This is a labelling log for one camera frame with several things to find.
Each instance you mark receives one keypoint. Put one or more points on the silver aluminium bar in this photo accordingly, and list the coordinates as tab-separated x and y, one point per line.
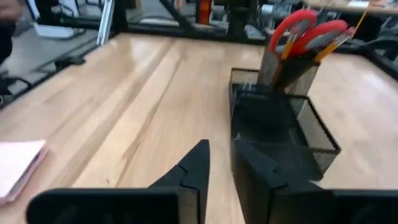
105	21

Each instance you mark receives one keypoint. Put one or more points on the white printed sign board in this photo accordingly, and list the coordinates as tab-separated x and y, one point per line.
56	31

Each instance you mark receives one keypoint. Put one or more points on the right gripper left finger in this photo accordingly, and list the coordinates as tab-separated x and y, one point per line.
194	174

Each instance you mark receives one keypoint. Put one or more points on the black mesh desk organizer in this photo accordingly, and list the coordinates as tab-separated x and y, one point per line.
314	124

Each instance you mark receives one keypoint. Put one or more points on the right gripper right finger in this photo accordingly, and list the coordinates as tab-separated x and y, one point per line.
264	193

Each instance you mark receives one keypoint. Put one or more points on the person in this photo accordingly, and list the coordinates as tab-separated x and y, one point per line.
6	37

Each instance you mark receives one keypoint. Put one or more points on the wooden-top office desk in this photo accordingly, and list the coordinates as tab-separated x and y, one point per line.
342	6

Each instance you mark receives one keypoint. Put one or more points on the black frame clamp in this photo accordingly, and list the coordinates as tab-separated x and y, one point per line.
70	61

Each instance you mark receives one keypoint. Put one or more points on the pink sticky note pad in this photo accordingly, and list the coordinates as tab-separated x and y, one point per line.
15	165

